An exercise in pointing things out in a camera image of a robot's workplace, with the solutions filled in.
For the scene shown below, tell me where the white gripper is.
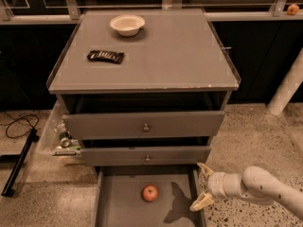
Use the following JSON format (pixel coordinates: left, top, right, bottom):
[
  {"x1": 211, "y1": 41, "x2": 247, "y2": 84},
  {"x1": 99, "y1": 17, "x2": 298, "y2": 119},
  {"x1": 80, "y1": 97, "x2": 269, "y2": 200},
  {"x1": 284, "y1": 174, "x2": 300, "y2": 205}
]
[{"x1": 189, "y1": 162, "x2": 241, "y2": 212}]

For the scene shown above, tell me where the red apple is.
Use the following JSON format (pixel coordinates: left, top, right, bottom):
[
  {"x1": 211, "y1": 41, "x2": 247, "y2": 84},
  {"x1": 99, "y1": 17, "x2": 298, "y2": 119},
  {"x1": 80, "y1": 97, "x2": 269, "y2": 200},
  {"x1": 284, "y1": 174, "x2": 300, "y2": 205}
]
[{"x1": 141, "y1": 184, "x2": 159, "y2": 202}]

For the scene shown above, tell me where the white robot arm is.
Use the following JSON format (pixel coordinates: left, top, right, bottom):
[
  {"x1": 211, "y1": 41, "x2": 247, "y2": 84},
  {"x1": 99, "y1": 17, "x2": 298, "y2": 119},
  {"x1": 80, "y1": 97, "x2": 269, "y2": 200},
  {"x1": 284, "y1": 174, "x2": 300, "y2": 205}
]
[{"x1": 190, "y1": 163, "x2": 303, "y2": 219}]

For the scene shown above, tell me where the grey bottom drawer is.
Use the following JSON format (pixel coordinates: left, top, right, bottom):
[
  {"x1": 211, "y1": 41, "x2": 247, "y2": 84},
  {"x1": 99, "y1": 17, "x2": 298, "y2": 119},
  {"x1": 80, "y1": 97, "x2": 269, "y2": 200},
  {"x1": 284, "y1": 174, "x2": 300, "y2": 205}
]
[{"x1": 93, "y1": 165, "x2": 206, "y2": 227}]

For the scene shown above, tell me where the grey drawer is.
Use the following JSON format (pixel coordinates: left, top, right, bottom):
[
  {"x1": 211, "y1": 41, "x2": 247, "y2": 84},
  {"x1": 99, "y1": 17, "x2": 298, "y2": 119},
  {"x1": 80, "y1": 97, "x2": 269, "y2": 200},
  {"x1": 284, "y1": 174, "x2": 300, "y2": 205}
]
[
  {"x1": 81, "y1": 146, "x2": 211, "y2": 166},
  {"x1": 93, "y1": 165, "x2": 206, "y2": 227},
  {"x1": 62, "y1": 111, "x2": 224, "y2": 140}
]

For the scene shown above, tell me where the grey middle drawer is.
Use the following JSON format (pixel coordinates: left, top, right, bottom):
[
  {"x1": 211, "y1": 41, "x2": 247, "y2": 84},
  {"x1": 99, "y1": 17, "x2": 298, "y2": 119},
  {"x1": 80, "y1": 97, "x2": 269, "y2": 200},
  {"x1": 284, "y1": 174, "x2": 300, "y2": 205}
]
[{"x1": 81, "y1": 146, "x2": 211, "y2": 166}]

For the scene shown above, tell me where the grey top drawer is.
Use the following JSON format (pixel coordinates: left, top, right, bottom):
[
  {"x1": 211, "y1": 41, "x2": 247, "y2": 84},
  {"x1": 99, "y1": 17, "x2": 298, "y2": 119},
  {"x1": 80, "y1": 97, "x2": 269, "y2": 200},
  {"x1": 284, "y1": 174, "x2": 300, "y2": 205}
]
[{"x1": 62, "y1": 111, "x2": 224, "y2": 140}]

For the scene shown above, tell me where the grey drawer cabinet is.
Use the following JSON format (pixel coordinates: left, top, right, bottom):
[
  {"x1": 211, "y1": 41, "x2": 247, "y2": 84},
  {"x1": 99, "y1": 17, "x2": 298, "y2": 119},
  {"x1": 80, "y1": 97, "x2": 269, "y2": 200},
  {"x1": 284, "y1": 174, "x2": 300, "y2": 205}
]
[{"x1": 46, "y1": 7, "x2": 242, "y2": 175}]

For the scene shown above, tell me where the green soda can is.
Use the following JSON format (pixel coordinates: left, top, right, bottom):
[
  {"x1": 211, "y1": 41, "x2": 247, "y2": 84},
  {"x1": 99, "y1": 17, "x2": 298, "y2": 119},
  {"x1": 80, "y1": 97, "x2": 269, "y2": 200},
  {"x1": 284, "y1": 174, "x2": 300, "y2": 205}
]
[{"x1": 60, "y1": 131, "x2": 71, "y2": 148}]

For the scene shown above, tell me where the black candy bar wrapper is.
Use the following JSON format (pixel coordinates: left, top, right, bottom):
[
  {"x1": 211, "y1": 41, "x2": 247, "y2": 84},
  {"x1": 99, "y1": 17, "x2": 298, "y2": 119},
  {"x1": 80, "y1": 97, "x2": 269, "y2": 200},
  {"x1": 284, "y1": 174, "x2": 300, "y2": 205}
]
[{"x1": 87, "y1": 50, "x2": 124, "y2": 64}]

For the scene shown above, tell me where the white paper bowl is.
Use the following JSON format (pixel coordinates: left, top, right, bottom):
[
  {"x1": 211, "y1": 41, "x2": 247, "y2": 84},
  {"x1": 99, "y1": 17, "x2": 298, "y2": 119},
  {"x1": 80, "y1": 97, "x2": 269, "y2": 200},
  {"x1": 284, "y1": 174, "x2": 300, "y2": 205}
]
[{"x1": 110, "y1": 14, "x2": 145, "y2": 37}]

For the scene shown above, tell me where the orange fruit on ledge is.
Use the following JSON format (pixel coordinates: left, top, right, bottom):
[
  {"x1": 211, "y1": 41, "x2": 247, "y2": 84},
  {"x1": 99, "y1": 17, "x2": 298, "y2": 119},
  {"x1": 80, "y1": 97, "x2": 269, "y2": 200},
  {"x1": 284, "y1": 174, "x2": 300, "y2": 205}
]
[{"x1": 287, "y1": 4, "x2": 299, "y2": 15}]

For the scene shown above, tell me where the black metal stand leg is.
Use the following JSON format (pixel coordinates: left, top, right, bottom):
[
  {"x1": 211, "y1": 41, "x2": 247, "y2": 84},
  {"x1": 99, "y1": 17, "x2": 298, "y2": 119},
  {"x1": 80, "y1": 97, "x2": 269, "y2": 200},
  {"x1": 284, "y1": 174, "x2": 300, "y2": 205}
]
[{"x1": 1, "y1": 129, "x2": 39, "y2": 197}]

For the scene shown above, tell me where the metal window railing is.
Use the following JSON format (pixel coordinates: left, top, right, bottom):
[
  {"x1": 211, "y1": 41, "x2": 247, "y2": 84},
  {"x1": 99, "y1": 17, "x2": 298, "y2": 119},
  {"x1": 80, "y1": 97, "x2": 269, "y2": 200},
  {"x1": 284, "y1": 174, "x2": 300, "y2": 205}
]
[{"x1": 0, "y1": 0, "x2": 303, "y2": 25}]

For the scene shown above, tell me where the white cylindrical post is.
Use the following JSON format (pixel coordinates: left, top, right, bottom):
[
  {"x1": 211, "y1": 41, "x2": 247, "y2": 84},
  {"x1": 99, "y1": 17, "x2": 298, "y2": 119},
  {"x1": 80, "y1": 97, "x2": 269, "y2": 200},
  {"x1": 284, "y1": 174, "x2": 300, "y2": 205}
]
[{"x1": 268, "y1": 48, "x2": 303, "y2": 115}]

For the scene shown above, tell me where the black cable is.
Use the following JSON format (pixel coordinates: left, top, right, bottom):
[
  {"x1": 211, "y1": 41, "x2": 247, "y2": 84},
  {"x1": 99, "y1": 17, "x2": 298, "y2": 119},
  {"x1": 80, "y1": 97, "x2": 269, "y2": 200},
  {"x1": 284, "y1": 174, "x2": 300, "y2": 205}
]
[{"x1": 0, "y1": 111, "x2": 40, "y2": 140}]

